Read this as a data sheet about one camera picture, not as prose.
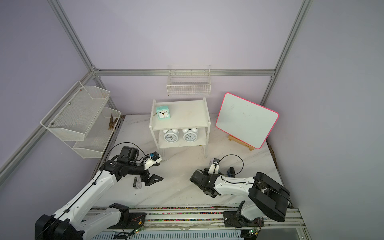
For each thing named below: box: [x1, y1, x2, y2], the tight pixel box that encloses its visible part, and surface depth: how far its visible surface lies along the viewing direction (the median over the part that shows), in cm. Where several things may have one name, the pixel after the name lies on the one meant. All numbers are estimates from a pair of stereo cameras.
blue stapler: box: [227, 166, 236, 178], surface depth 88 cm
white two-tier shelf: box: [149, 97, 211, 161], surface depth 80 cm
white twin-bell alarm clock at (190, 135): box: [182, 127, 198, 143], surface depth 82 cm
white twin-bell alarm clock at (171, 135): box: [163, 129, 179, 143], surface depth 82 cm
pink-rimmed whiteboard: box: [215, 92, 279, 150], surface depth 90 cm
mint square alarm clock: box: [156, 105, 171, 120], surface depth 73 cm
